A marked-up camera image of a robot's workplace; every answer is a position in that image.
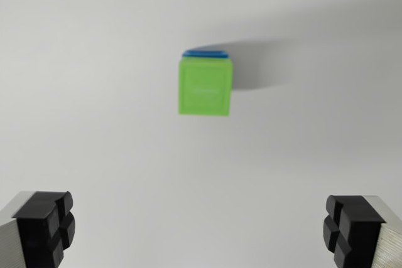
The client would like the blue soft toy cube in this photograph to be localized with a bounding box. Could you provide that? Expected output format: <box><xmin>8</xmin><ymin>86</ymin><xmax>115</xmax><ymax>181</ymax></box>
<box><xmin>182</xmin><ymin>49</ymin><xmax>231</xmax><ymax>60</ymax></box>

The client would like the green soft toy cube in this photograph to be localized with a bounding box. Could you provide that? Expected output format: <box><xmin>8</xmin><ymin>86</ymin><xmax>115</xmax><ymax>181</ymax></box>
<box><xmin>178</xmin><ymin>56</ymin><xmax>234</xmax><ymax>117</ymax></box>

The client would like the gripper left finger with black rubber pad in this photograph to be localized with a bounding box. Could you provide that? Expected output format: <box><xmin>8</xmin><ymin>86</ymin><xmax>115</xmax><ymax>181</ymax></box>
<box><xmin>0</xmin><ymin>190</ymin><xmax>76</xmax><ymax>268</ymax></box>

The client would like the gripper right finger with black rubber pad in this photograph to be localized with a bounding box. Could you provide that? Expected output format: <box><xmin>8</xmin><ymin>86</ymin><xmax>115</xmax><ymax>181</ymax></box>
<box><xmin>322</xmin><ymin>195</ymin><xmax>402</xmax><ymax>268</ymax></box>

